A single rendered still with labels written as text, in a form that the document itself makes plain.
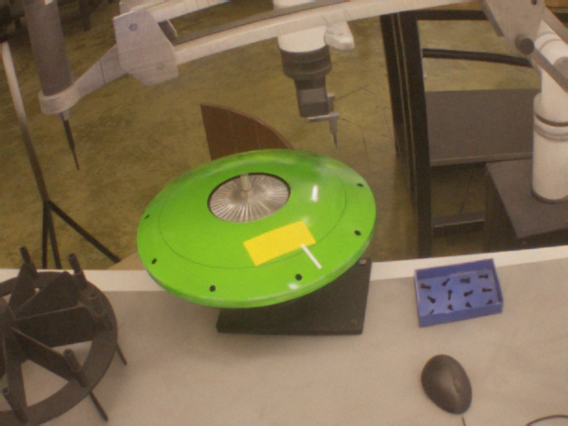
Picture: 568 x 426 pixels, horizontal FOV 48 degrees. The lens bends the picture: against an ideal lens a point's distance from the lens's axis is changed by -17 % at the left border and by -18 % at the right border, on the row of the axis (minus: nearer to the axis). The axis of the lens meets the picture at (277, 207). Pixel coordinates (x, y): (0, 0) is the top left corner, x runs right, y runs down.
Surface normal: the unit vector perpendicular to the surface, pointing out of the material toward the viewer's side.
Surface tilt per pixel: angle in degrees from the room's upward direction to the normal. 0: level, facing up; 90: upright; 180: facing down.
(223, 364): 0
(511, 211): 0
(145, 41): 90
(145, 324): 0
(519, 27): 90
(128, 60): 90
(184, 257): 22
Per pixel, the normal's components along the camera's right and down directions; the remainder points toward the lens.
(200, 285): -0.29, -0.48
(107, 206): -0.14, -0.80
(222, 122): -0.56, 0.55
